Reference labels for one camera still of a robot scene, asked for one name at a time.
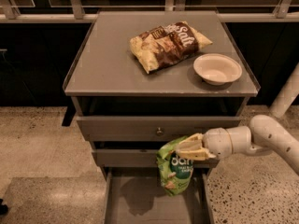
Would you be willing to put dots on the black object at floor edge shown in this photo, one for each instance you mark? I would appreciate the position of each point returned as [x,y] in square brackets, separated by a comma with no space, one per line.
[3,208]

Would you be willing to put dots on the grey top drawer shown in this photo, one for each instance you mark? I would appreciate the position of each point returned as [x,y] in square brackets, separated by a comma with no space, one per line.
[130,128]

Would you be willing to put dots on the grey middle drawer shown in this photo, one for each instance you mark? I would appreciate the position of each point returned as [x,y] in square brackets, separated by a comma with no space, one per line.
[125,157]

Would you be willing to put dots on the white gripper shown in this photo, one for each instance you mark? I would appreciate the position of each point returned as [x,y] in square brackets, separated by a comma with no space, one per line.
[216,143]

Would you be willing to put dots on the grey drawer cabinet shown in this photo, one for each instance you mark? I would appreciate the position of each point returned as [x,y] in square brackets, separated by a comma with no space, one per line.
[107,80]

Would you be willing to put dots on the brass top drawer knob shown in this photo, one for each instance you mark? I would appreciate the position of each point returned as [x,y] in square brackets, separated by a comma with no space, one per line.
[159,131]

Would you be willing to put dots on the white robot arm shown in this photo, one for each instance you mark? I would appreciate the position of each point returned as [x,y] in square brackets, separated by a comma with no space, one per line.
[262,136]

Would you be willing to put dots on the white paper bowl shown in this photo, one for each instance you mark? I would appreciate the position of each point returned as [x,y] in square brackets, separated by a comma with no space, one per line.
[217,69]

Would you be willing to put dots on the white metal railing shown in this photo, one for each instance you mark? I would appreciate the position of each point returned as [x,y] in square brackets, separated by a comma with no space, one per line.
[86,10]

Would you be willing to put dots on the brown salt chip bag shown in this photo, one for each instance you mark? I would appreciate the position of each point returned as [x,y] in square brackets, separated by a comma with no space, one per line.
[165,46]

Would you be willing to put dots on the green rice chip bag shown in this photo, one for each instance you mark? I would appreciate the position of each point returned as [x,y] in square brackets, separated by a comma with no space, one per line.
[175,172]

